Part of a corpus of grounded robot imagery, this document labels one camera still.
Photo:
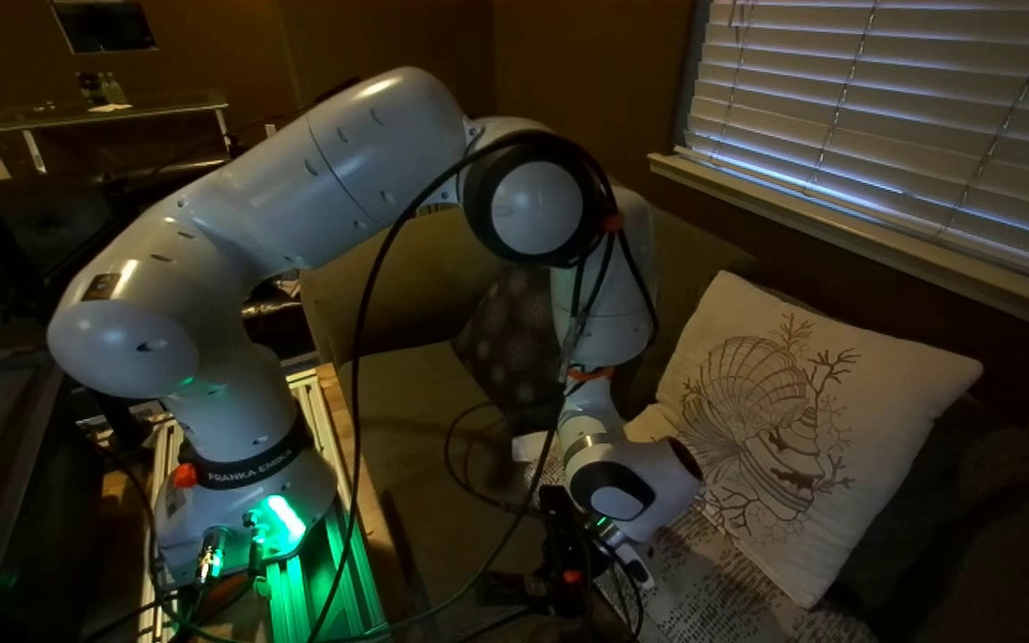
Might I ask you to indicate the white black-patterned cushion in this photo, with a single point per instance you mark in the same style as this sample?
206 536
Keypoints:
732 583

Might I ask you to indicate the olive green sofa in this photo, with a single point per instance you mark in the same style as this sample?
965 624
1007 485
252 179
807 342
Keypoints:
946 561

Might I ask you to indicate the white embroidered cushion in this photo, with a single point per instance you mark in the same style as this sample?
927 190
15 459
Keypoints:
807 428

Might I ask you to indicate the white window blinds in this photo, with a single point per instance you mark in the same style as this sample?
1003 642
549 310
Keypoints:
896 114

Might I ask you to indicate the white wall shelf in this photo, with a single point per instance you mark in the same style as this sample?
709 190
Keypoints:
117 139

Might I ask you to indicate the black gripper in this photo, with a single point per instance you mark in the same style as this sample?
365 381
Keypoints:
572 561

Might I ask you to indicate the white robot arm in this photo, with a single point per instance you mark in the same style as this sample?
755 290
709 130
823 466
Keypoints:
154 317

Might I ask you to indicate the white paper tissue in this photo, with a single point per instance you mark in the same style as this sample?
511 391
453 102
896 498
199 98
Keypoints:
526 449

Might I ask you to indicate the green-lit robot base mount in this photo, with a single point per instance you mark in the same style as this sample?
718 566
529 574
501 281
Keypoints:
300 574

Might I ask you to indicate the dark floral patterned cushion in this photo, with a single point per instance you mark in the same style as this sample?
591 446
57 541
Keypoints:
511 353

